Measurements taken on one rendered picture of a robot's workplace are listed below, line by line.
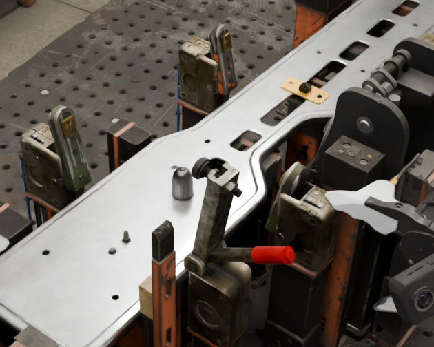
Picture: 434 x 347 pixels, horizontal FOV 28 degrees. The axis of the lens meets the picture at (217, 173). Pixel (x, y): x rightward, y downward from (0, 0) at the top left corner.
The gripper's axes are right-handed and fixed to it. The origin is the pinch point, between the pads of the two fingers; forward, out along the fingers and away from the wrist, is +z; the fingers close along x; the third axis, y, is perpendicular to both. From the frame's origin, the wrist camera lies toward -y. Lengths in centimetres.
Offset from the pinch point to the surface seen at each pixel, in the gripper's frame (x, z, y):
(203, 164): 13.2, 15.0, -0.2
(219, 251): 0.7, 19.7, -0.3
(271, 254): 0.7, 10.2, -0.8
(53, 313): 1.6, 36.8, -15.9
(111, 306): -1.2, 32.6, -10.3
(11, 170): 6, 98, 21
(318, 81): 2, 40, 53
